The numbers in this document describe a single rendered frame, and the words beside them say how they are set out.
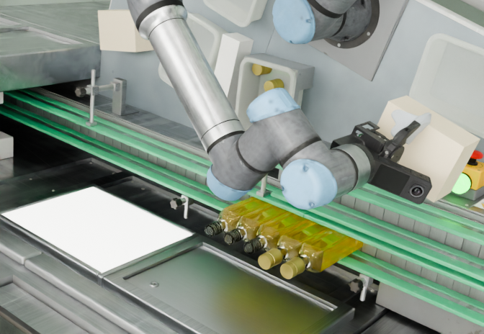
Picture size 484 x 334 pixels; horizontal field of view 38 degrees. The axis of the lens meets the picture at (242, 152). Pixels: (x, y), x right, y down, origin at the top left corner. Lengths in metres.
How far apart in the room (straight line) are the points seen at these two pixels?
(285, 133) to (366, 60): 0.71
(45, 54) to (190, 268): 0.86
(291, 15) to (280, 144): 0.55
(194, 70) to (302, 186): 0.31
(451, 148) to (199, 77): 0.45
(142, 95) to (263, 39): 0.52
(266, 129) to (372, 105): 0.72
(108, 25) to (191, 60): 1.02
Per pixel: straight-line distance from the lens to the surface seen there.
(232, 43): 1.92
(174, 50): 1.25
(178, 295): 1.63
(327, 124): 1.85
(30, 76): 2.23
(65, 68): 2.31
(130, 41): 2.17
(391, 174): 1.19
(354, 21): 1.69
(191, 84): 1.22
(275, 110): 1.08
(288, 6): 1.57
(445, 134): 1.29
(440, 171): 1.31
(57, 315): 1.62
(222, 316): 1.57
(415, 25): 1.70
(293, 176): 1.05
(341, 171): 1.08
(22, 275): 1.74
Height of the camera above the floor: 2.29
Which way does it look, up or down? 49 degrees down
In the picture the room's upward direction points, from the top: 108 degrees counter-clockwise
